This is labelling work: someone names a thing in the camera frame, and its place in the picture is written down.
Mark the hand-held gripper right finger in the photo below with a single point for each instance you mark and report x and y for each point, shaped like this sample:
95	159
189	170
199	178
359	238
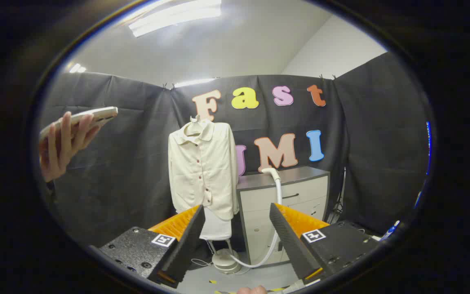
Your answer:
292	245

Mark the cream button-up shirt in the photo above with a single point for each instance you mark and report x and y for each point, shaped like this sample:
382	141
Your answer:
202	171

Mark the black tripod stand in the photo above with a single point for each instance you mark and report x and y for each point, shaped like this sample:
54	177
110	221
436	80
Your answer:
338	204

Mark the white garment steamer base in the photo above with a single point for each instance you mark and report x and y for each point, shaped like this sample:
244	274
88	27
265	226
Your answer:
225	261

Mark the white cabinet with grey top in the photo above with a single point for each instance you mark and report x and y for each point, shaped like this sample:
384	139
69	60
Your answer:
259	204

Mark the blue marker pen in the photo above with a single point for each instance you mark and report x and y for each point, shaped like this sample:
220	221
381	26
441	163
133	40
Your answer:
390	230

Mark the white smartphone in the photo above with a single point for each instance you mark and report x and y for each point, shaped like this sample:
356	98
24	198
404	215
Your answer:
96	114

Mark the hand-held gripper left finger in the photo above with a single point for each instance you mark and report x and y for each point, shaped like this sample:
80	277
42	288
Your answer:
186	249

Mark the ceiling light panel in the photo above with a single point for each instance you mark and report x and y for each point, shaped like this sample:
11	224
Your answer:
174	18

